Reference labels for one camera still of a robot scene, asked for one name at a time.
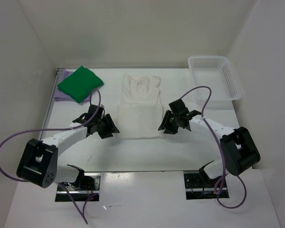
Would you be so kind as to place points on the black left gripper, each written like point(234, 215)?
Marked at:
point(111, 127)

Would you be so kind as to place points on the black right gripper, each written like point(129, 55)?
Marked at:
point(165, 123)

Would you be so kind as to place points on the white t-shirt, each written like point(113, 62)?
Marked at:
point(141, 111)

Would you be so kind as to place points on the green t-shirt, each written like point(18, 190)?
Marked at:
point(81, 84)

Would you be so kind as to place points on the purple t-shirt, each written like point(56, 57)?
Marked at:
point(61, 96)

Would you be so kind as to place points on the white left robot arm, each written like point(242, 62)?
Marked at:
point(39, 162)

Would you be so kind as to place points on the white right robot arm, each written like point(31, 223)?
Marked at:
point(153, 139)

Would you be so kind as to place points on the white plastic basket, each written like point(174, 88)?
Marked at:
point(217, 73)

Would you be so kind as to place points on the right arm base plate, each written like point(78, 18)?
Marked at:
point(198, 187)

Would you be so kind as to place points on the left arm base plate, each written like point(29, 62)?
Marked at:
point(88, 187)

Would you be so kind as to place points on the aluminium table edge rail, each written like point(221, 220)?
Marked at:
point(48, 111)

